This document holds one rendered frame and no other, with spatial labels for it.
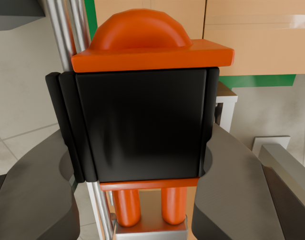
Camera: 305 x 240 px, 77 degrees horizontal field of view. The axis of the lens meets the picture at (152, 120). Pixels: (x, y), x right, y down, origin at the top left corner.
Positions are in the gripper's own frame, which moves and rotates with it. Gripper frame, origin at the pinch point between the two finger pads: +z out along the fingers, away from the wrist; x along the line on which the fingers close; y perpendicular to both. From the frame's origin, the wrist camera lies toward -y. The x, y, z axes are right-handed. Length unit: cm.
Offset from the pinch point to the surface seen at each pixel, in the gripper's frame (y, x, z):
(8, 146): 84, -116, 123
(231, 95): 22, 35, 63
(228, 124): 36, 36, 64
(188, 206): 45, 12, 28
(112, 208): 44, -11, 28
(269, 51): 6, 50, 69
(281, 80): 35, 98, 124
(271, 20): -5, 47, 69
